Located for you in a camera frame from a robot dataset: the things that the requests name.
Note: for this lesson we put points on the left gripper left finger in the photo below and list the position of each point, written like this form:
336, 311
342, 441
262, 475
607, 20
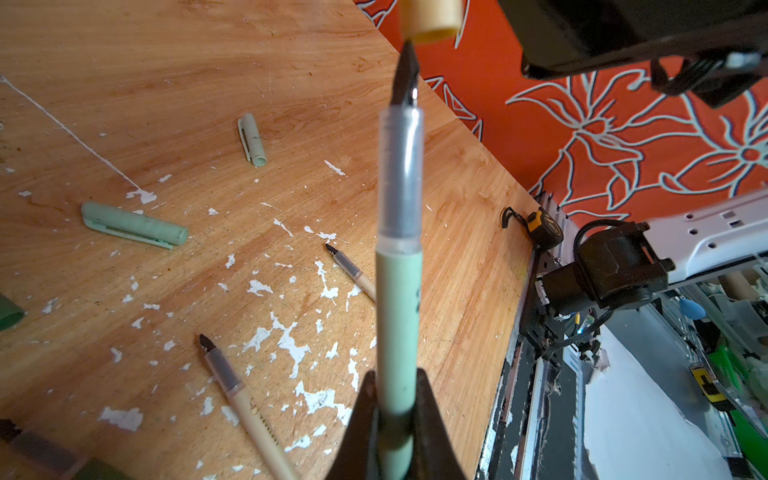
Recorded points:
357, 454

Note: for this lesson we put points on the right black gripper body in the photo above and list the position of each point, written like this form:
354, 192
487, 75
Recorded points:
716, 50

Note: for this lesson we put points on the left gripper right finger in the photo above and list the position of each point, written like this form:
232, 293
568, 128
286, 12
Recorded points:
433, 457

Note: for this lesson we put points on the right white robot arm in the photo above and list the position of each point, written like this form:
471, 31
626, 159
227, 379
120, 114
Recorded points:
656, 115

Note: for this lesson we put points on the black yellow tape measure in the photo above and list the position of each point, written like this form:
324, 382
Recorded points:
542, 230

